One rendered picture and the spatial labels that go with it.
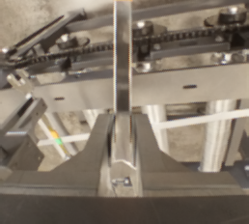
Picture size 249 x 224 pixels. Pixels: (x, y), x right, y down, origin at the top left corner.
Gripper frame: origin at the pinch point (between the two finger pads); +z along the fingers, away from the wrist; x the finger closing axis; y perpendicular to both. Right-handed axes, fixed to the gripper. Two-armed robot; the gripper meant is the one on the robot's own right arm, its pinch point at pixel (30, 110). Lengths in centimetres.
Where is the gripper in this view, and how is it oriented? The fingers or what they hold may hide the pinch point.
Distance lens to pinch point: 37.0
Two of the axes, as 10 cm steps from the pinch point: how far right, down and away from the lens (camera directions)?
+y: -2.0, -7.8, -5.9
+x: -9.7, 0.8, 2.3
